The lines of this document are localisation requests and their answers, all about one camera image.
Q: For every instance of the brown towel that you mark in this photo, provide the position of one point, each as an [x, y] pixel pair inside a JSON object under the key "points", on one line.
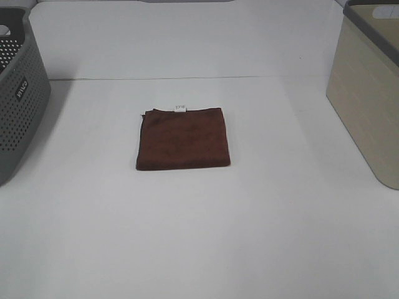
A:
{"points": [[183, 140]]}

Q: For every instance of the beige plastic basket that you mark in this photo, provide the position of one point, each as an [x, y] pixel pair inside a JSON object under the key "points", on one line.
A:
{"points": [[363, 83]]}

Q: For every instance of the grey perforated plastic basket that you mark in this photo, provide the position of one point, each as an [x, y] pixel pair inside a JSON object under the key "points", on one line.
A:
{"points": [[25, 88]]}

